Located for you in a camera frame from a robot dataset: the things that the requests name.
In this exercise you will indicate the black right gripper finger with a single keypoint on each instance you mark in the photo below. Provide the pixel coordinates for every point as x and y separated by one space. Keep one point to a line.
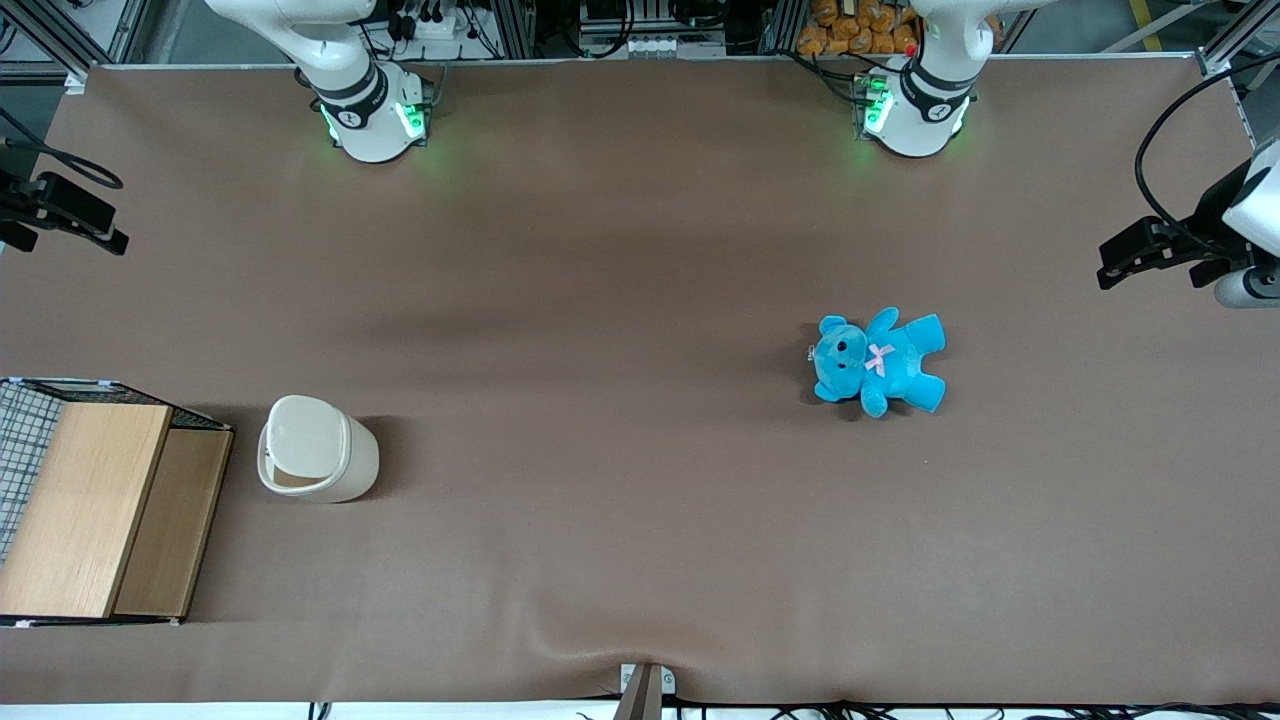
80 215
15 238

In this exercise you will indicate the brown table cover mat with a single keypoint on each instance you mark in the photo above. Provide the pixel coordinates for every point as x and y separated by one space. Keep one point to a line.
600 400

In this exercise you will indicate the white power strip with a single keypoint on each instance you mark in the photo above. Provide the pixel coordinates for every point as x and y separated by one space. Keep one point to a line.
435 25

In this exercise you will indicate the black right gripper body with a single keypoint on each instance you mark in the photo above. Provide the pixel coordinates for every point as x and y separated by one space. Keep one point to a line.
12 203

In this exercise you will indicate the aluminium frame profile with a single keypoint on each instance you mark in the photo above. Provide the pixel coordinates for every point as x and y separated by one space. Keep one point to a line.
60 45
1235 40

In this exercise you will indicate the wooden stepped shelf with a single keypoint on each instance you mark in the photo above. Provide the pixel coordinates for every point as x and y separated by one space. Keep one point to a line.
80 510

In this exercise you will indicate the metal table edge bracket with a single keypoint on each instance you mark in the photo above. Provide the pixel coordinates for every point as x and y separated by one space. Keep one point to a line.
645 690

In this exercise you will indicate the blue plush teddy bear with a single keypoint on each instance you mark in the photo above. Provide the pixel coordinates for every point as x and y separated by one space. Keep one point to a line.
895 365

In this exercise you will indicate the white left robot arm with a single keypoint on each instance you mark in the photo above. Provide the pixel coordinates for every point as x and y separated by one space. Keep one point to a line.
915 110

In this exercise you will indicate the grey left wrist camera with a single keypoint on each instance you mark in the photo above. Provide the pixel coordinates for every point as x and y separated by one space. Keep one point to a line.
1250 288

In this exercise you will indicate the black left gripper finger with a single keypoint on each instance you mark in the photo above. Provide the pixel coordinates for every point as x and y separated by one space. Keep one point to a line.
1220 272
1140 250

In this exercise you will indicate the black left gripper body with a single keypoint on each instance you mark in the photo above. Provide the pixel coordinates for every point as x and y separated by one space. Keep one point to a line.
1207 226

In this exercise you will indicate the bag of orange toys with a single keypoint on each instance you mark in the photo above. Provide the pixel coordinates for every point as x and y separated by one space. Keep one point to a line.
850 25

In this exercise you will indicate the cream swing-lid trash can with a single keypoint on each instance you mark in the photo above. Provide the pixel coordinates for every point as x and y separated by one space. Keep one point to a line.
325 455

